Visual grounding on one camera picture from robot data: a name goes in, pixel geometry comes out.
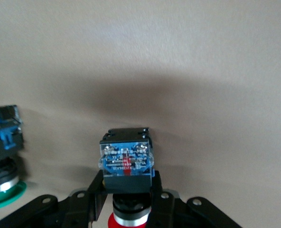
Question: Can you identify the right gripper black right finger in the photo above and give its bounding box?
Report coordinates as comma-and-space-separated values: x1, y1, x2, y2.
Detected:
146, 170, 243, 228

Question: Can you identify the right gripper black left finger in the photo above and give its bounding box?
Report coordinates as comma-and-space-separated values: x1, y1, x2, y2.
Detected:
0, 170, 108, 228

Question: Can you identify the red push button switch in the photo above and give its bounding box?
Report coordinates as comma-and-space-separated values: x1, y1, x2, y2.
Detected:
97, 127, 160, 228

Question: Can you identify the green push button switch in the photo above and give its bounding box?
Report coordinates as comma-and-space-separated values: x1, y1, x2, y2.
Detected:
0, 105, 28, 212

